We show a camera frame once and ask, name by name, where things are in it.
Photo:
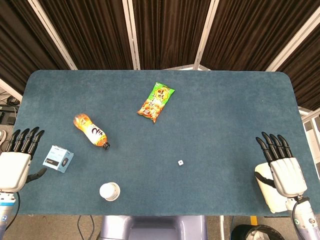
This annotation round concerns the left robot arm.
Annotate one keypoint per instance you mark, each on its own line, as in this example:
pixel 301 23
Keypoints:
pixel 6 210

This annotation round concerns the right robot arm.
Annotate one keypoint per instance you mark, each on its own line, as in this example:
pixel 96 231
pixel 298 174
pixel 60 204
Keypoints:
pixel 301 217

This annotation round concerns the blue felt table mat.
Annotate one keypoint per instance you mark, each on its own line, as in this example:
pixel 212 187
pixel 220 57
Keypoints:
pixel 160 140

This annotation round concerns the light blue small box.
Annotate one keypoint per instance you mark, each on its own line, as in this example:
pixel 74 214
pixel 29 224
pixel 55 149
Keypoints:
pixel 58 159

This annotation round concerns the white rectangular container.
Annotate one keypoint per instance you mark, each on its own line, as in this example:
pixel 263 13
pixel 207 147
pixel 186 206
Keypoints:
pixel 267 190

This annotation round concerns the white paper cup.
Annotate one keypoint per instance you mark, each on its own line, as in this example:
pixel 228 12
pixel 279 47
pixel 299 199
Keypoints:
pixel 109 191

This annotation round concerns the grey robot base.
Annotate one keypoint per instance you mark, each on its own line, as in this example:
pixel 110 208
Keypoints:
pixel 152 227

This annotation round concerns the orange drink bottle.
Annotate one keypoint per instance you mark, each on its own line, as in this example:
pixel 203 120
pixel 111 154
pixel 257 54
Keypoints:
pixel 90 133

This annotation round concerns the green snack bag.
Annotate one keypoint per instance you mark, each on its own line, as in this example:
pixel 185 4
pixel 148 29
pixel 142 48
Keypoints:
pixel 156 102

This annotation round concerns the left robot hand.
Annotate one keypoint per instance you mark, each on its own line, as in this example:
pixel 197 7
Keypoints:
pixel 13 170

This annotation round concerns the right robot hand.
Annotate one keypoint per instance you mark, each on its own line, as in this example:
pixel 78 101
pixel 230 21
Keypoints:
pixel 287 172

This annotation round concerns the dark brown curtain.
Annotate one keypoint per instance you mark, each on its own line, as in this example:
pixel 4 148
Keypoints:
pixel 160 32

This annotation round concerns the small white die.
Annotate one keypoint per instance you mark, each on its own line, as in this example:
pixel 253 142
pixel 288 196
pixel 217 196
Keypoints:
pixel 180 163

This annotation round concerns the black trash bin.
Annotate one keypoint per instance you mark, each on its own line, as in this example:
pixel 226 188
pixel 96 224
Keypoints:
pixel 252 232

